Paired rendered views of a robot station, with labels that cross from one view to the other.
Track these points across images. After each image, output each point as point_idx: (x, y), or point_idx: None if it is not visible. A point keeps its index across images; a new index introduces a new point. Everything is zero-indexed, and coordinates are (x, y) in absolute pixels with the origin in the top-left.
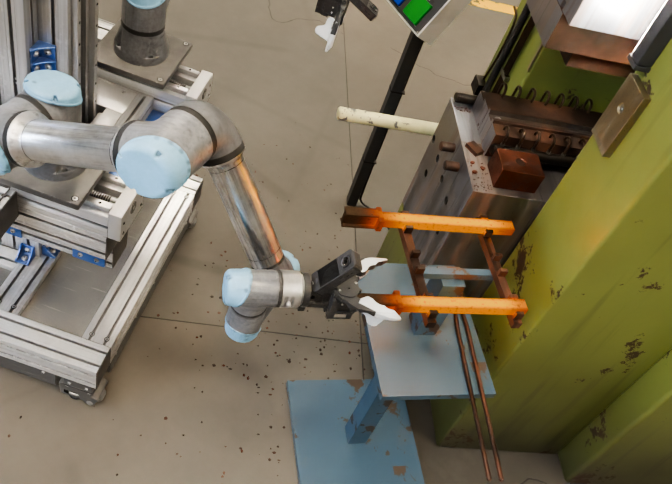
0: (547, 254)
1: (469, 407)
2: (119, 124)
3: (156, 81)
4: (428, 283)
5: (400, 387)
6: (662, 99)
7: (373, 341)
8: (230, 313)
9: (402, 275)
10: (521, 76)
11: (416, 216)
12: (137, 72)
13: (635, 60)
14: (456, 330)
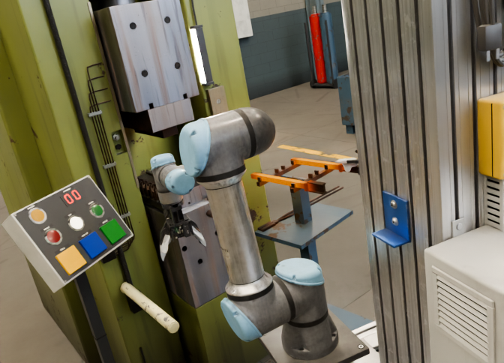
0: (244, 179)
1: None
2: (373, 330)
3: (328, 308)
4: (301, 196)
5: (341, 210)
6: (225, 79)
7: (333, 222)
8: None
9: (285, 235)
10: (136, 196)
11: (291, 181)
12: (336, 319)
13: (211, 81)
14: (292, 214)
